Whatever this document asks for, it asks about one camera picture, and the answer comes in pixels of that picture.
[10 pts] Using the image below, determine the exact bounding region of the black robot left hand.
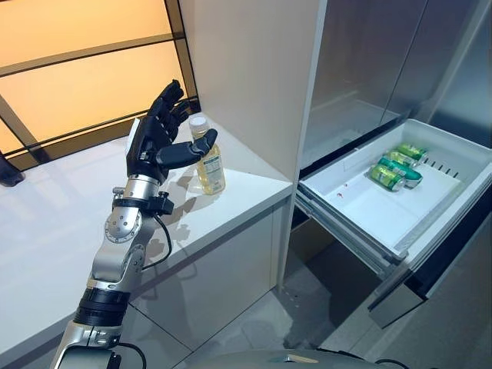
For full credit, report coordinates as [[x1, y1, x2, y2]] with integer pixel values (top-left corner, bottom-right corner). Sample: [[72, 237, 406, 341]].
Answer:
[[125, 78, 219, 181]]

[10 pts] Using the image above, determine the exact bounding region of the clear bottle of yellow drink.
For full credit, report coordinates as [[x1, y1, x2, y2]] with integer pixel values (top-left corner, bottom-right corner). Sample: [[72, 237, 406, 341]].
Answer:
[[188, 114, 227, 195]]

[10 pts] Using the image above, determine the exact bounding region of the white fridge drawer steel front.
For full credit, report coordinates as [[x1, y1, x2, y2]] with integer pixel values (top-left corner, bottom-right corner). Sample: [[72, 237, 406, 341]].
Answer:
[[294, 118, 492, 330]]

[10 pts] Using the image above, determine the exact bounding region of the stainless steel fridge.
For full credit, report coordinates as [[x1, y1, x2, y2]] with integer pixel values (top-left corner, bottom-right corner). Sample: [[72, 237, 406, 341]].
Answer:
[[284, 0, 492, 331]]

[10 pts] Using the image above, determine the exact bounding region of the light green drink can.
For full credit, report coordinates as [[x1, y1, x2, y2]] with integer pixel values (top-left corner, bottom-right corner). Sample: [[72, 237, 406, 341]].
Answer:
[[395, 142, 429, 162], [367, 164, 407, 192], [385, 151, 420, 169]]

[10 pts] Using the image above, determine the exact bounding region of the teal green drink can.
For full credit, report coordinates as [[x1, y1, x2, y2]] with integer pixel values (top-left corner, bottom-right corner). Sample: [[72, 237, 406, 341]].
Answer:
[[378, 156, 424, 189]]

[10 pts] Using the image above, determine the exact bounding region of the grey tall cabinet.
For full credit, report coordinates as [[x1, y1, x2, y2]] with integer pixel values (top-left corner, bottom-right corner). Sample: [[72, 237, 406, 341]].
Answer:
[[424, 0, 492, 134]]

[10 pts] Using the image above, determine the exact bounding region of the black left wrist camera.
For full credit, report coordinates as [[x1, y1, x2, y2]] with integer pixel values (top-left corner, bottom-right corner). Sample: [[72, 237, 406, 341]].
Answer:
[[111, 187, 175, 215]]

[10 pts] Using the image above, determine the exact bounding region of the orange window with dark frame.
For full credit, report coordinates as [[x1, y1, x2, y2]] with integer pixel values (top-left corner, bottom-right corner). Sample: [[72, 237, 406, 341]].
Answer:
[[0, 0, 201, 172]]

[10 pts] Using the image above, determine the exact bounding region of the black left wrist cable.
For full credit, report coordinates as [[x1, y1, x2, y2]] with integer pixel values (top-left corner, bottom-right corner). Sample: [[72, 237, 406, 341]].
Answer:
[[141, 214, 173, 271]]

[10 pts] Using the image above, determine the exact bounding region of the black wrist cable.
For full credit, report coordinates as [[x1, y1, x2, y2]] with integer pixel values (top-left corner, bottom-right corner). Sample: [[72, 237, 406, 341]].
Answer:
[[374, 358, 409, 369], [141, 214, 173, 271]]

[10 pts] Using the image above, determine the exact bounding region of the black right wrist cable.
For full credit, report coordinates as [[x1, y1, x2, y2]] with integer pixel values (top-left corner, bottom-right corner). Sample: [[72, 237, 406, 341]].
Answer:
[[374, 358, 409, 369]]

